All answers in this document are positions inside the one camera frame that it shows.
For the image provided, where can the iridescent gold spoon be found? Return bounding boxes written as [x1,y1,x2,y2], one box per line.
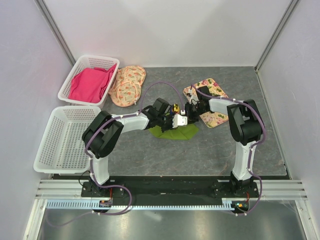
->
[170,103,180,115]

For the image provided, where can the green paper napkin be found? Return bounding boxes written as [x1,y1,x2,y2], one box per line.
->
[148,122,199,141]

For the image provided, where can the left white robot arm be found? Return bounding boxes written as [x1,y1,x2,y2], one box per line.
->
[82,107,174,197]

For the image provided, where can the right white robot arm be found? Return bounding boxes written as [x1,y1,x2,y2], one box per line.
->
[184,84,266,197]

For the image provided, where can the floral rectangular tray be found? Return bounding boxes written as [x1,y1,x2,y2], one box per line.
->
[182,78,230,129]

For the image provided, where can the floral fabric pouch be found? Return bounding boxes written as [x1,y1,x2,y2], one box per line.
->
[108,65,146,108]

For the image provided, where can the pink cloth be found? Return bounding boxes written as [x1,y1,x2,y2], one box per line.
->
[68,64,117,104]

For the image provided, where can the white basket with pink cloth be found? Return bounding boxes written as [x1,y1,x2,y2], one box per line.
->
[58,55,120,108]

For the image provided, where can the empty white plastic basket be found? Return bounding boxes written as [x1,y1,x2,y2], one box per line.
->
[33,105,101,175]

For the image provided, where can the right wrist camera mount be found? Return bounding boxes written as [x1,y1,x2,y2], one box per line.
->
[185,90,199,104]

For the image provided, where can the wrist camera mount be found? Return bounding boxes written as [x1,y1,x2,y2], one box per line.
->
[172,110,188,129]
[185,90,199,104]

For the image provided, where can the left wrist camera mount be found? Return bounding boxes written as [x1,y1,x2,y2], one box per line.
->
[172,110,188,129]

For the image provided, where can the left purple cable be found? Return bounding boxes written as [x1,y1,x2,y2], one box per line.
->
[44,81,187,228]

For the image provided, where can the purple cable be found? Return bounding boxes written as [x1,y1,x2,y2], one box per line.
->
[190,83,267,218]
[44,81,187,228]

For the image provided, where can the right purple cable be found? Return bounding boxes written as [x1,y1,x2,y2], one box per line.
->
[190,83,267,218]

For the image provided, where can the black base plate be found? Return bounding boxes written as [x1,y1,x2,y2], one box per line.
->
[81,176,258,206]

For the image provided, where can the white slotted cable duct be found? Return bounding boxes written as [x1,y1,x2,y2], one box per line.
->
[46,199,236,211]

